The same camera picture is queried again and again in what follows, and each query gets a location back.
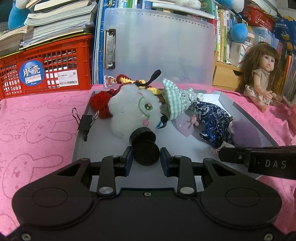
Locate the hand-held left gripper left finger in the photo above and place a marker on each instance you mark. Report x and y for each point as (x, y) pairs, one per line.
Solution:
(128, 162)

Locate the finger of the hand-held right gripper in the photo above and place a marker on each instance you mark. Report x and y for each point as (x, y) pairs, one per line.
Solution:
(233, 155)

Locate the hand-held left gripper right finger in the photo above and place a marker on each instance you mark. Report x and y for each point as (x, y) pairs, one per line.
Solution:
(165, 162)

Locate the black round lid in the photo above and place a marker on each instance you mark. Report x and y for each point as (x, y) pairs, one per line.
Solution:
(146, 151)

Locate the purple plush toy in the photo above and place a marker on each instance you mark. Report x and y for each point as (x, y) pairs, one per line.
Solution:
(247, 134)

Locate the grey cardboard box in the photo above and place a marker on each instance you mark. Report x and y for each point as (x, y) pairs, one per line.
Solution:
(104, 148)

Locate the blue patterned cloth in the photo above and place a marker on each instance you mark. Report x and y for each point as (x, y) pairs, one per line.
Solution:
(212, 122)

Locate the purple bow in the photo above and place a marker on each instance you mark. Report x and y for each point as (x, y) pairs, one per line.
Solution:
(185, 125)

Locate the green checked cloth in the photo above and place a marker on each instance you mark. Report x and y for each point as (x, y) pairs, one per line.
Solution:
(175, 99)

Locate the red and yellow crochet pouch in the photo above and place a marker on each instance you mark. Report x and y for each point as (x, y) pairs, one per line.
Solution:
(99, 102)

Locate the black binder clip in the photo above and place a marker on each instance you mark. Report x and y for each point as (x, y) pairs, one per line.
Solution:
(85, 124)

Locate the wooden drawer box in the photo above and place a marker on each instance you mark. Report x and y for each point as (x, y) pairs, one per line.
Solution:
(225, 77)

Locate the brown-haired doll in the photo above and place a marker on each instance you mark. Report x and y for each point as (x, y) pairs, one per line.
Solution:
(263, 78)

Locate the row of upright books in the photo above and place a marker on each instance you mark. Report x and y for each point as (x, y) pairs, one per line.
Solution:
(289, 76)

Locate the pink rabbit print towel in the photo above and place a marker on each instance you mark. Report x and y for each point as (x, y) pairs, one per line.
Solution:
(34, 111)

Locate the translucent clipboard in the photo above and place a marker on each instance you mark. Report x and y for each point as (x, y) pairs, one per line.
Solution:
(161, 46)

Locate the blue folders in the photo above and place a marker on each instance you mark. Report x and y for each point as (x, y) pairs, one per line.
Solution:
(99, 46)

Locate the blue plush ball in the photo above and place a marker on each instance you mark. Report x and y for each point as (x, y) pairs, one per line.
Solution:
(239, 32)

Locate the blue printed box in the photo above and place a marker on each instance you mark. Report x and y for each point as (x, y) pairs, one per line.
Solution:
(285, 29)

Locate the red plastic crate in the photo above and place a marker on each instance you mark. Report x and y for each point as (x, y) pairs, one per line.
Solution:
(13, 81)

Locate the red basket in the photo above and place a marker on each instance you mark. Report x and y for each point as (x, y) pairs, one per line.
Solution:
(259, 17)

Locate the blue and white plush toy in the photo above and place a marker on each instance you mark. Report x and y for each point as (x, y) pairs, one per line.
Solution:
(233, 4)

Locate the stack of books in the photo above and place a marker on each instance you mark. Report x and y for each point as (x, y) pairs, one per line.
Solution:
(57, 25)

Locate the white plush animal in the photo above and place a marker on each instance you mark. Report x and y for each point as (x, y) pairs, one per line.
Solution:
(189, 3)

